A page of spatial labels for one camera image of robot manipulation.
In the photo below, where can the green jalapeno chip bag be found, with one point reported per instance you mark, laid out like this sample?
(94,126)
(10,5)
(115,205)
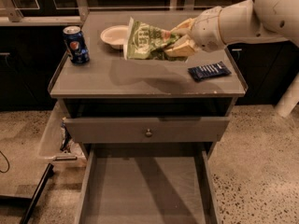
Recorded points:
(147,42)

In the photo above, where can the grey open middle drawer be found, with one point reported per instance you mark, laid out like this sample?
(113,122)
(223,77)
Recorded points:
(147,184)

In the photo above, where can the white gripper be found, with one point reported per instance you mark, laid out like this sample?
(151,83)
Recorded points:
(206,28)

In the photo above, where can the dark blue snack bar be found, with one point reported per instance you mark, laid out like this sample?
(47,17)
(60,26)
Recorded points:
(208,71)

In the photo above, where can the grey drawer cabinet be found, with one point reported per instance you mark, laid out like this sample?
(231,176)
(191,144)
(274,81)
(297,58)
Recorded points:
(109,86)

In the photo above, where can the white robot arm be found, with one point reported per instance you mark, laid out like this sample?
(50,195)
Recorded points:
(250,22)

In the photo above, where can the clear plastic bin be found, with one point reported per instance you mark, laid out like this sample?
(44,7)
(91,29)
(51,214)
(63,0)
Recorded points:
(51,142)

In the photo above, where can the grey top drawer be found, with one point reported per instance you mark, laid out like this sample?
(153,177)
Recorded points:
(132,130)

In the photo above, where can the snack bags in bin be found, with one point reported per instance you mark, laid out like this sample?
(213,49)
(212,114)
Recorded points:
(67,144)

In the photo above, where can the round metal drawer knob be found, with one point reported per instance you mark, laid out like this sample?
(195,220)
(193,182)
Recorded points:
(148,133)

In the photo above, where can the black metal bar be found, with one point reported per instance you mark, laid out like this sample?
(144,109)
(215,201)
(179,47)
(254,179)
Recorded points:
(39,189)

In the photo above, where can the blue Pepsi can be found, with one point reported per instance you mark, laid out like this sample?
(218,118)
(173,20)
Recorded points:
(75,45)

